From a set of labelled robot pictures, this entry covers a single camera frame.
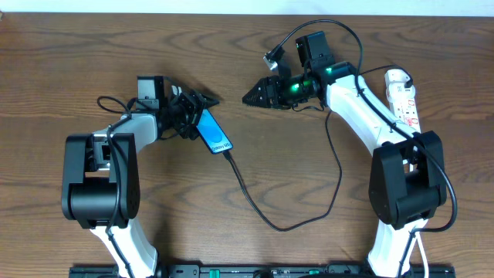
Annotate white power strip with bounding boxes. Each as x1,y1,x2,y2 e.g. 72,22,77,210
384,69,421,132

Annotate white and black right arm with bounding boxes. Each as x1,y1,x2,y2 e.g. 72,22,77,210
242,32,458,277

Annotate blue Galaxy smartphone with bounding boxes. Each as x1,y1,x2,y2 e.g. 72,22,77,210
197,109,233,154

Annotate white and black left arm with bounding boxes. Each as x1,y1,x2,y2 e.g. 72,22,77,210
61,76,219,278

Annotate white charger plug adapter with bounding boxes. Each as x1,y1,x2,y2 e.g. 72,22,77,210
386,83,416,103

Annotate black charger cable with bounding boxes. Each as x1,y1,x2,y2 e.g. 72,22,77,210
222,64,414,233

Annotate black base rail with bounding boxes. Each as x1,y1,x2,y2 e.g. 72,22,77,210
68,263,456,278

